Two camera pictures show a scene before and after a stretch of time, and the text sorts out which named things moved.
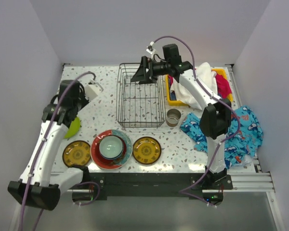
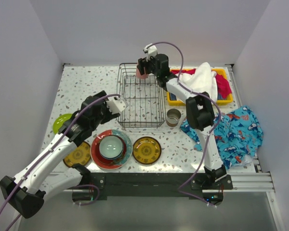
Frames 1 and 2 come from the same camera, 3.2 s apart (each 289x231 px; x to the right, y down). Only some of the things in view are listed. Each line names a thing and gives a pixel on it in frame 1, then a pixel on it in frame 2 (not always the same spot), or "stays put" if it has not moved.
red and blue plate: x=103 y=134 stays put
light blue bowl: x=111 y=147 stays put
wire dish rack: x=139 y=105 stays put
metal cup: x=173 y=115 stays put
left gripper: x=82 y=94 to x=109 y=115
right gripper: x=140 y=75 to x=141 y=63
